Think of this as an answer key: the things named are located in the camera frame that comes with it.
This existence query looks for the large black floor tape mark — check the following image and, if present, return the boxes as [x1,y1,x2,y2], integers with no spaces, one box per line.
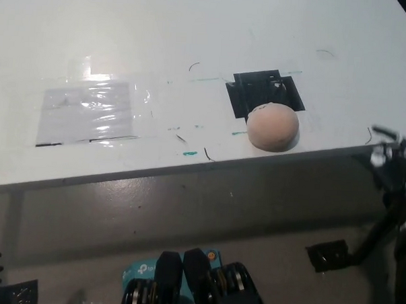
[0,277,39,304]

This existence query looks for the clear plastic taped sheet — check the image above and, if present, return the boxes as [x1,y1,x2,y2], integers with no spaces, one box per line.
[34,77,142,153]

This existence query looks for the black tape mask square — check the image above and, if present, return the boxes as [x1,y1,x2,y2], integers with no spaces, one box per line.
[224,66,308,123]

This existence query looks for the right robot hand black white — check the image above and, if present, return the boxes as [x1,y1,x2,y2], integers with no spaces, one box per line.
[369,124,406,159]

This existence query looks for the pink dumpling squeeze toy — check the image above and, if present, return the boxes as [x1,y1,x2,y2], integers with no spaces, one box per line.
[245,101,301,153]

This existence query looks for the clear tape film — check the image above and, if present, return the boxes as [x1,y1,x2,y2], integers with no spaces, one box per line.
[7,51,165,154]

